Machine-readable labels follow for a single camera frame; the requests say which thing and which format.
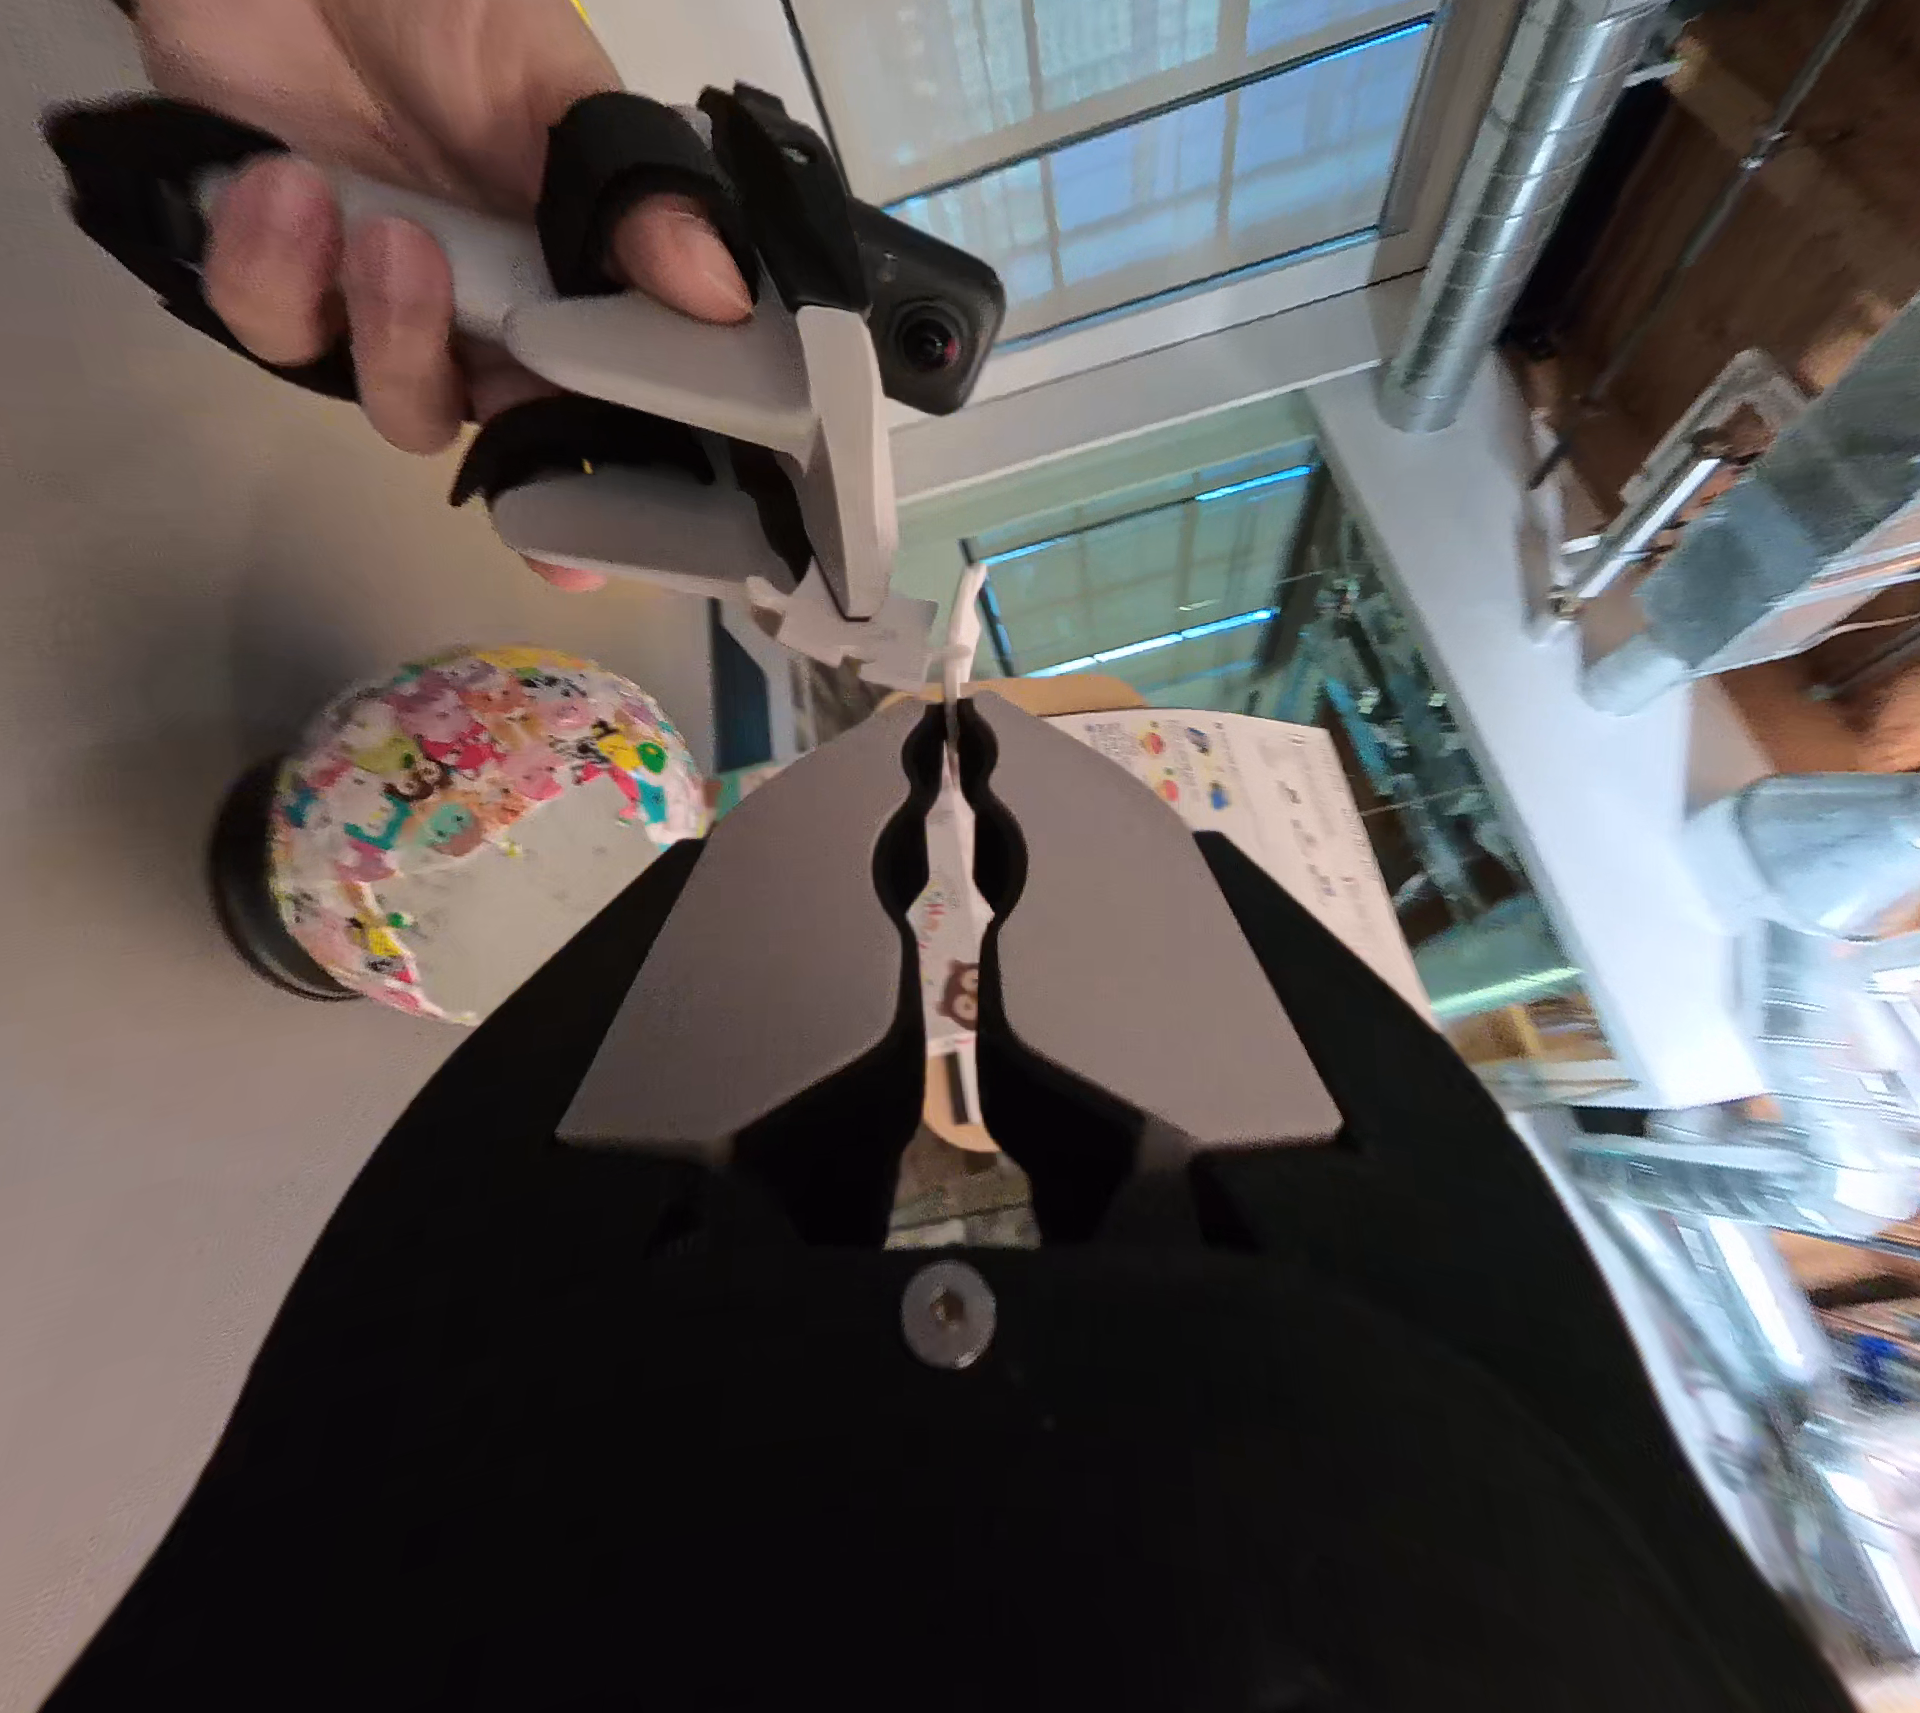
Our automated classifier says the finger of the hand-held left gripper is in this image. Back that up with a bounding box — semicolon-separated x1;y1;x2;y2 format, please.
795;300;906;627

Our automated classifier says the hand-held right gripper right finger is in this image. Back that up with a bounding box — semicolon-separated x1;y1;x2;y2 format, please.
961;692;1348;1157

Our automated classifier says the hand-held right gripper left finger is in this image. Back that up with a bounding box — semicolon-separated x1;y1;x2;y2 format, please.
554;692;942;1174

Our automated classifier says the colourful puzzle ball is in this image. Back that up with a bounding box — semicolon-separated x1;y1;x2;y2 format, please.
266;642;717;1030

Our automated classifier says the puzzle ball cardboard box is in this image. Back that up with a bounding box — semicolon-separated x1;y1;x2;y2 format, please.
705;752;1000;1072

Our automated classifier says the black ball stand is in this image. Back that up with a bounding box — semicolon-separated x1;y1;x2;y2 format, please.
207;752;363;1005

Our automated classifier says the silver ventilation duct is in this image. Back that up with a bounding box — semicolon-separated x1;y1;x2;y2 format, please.
1377;0;1728;437

